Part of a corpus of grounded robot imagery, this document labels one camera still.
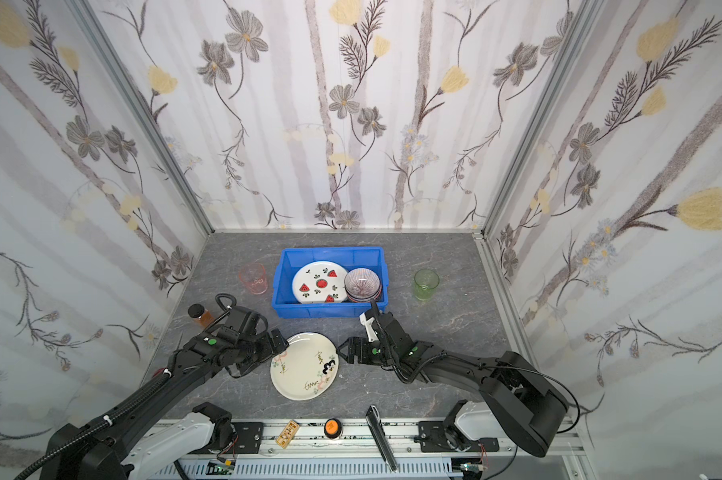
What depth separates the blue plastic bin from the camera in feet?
3.06

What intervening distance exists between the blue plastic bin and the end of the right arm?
7.7 inches

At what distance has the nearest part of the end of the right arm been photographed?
63 cm
